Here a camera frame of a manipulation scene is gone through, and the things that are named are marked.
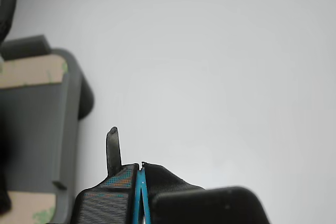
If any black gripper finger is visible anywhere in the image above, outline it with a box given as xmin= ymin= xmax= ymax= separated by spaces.
xmin=70 ymin=126 xmax=142 ymax=224
xmin=141 ymin=161 xmax=271 ymax=224

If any grey tape holding fixture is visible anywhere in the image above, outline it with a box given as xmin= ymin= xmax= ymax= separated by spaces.
xmin=0 ymin=34 xmax=95 ymax=224

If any tan adhesive tape liner strip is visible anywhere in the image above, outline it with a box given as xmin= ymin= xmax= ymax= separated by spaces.
xmin=0 ymin=55 xmax=69 ymax=89
xmin=7 ymin=191 xmax=57 ymax=224

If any black braided cable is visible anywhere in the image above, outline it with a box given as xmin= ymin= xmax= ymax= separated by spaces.
xmin=0 ymin=0 xmax=18 ymax=44

